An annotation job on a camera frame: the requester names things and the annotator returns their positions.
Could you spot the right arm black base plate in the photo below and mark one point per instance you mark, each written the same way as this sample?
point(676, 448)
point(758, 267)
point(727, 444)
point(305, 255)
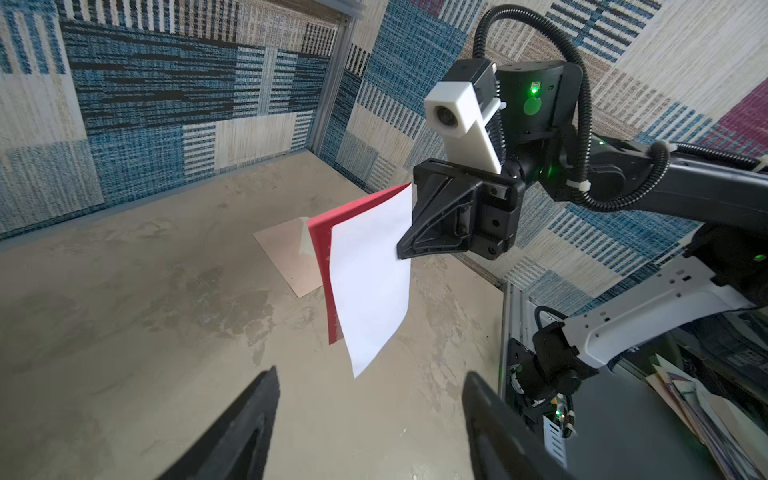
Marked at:
point(540, 387)

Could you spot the aluminium mounting rail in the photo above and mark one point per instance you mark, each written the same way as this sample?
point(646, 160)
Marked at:
point(517, 330)

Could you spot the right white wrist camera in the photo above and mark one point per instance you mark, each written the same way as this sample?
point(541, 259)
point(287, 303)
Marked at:
point(453, 112)

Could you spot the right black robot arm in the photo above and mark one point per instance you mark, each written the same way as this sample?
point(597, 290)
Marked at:
point(506, 128)

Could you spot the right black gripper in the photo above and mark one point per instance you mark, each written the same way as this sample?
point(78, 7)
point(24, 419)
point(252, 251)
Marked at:
point(462, 209)

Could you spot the pink red letter card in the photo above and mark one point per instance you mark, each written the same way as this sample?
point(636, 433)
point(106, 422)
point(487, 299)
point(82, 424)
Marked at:
point(365, 284)

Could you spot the stack of papers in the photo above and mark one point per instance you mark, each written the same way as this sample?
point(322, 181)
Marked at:
point(737, 445)

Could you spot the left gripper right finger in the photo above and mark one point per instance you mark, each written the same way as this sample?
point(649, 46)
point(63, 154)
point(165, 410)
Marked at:
point(500, 444)

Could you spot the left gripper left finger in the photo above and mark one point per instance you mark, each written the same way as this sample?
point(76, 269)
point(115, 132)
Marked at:
point(236, 445)

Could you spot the pale pink open envelope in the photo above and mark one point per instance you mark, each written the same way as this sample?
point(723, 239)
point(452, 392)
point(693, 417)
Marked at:
point(289, 247)

